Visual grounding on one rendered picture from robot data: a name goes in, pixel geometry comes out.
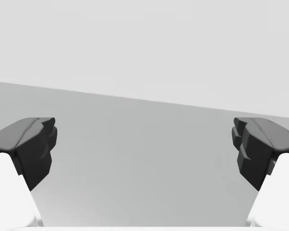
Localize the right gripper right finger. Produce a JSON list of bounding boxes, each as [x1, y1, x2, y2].
[[231, 117, 289, 228]]

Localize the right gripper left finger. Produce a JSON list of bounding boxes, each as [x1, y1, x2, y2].
[[0, 117, 58, 228]]

